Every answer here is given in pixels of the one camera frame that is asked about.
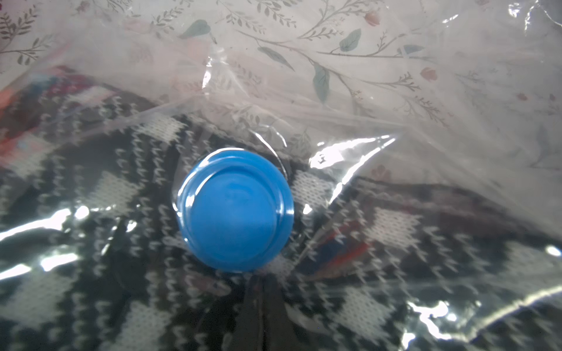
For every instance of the blue round bag valve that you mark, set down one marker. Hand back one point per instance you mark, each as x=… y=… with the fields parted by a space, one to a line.
x=235 y=210

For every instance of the black white knit scarf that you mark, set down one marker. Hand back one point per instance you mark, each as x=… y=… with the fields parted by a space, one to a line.
x=92 y=257

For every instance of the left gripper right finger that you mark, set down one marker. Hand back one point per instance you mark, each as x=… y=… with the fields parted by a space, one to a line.
x=278 y=331

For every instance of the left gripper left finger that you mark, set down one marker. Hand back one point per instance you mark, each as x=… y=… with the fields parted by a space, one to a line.
x=248 y=333

